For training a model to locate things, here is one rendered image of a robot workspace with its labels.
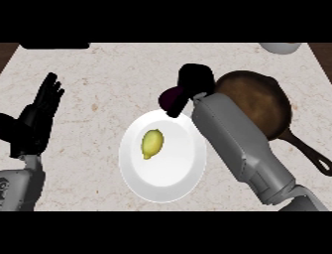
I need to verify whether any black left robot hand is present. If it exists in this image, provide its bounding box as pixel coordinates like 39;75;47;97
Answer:
0;71;67;159

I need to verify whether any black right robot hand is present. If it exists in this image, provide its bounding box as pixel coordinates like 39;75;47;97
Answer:
165;63;217;119

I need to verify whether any dark purple eggplant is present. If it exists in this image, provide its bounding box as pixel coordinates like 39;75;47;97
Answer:
158;85;188;113

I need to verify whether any brown cast iron pan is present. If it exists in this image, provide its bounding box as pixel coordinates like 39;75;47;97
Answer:
214;69;332;178

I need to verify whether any white plate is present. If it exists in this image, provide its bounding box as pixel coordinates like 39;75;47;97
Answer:
118;109;208;203

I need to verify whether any white bowl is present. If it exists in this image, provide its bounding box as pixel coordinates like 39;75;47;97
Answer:
257;42;303;55

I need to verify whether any yellow lemon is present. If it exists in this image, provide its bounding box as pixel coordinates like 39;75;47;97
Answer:
140;128;165;161

